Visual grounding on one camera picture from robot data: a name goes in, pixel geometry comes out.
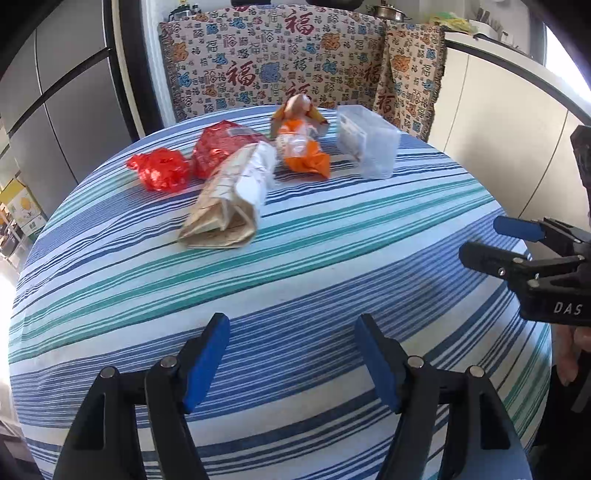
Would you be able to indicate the person's right hand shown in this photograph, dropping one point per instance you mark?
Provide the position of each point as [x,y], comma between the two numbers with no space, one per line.
[568,350]

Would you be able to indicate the condiment bottle rack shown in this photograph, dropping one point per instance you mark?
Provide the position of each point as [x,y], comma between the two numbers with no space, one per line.
[184,11]

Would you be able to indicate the steel pot with lid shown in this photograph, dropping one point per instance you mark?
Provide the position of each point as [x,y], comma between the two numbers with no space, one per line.
[391,13]

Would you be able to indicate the grey refrigerator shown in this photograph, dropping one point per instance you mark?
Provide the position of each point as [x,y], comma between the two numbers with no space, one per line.
[69,92]

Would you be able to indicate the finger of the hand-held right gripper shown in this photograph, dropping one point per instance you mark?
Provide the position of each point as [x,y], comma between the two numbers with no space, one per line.
[485,258]
[515,226]

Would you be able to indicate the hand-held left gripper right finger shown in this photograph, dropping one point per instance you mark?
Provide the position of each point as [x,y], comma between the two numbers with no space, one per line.
[378,364]

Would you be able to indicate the small printed cloth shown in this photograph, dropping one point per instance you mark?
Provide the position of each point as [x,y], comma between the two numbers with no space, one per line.
[411,69]

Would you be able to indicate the white kitchen counter cabinet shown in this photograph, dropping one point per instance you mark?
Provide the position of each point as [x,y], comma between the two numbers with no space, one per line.
[485,115]

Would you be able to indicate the yellow cardboard box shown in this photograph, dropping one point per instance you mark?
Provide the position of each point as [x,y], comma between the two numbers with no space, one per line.
[21,203]

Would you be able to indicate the red foil bag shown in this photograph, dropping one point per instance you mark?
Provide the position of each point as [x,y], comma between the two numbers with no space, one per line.
[217,145]

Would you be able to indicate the clear plastic box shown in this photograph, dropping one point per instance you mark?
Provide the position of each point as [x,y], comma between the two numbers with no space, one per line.
[369,147]

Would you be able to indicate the beige paper bag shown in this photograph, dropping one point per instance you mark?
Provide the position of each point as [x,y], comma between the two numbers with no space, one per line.
[226,203]

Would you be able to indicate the round table, striped cloth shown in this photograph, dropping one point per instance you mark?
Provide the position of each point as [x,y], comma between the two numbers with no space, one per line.
[300,258]

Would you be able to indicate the orange white wrapper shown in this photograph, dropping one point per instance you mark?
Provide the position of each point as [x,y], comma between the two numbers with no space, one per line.
[300,152]

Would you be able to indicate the yellow green plastic bag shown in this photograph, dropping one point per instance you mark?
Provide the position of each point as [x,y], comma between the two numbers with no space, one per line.
[452,23]

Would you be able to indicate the window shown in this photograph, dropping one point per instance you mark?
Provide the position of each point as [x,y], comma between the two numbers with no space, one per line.
[570,69]

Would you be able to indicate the red wrapper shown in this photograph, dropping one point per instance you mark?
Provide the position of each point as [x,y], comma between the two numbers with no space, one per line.
[159,168]

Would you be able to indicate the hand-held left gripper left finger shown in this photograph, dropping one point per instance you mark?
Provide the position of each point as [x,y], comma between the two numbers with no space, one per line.
[207,364]

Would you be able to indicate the large printed cloth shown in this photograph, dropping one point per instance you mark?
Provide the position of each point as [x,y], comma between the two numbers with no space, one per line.
[258,60]

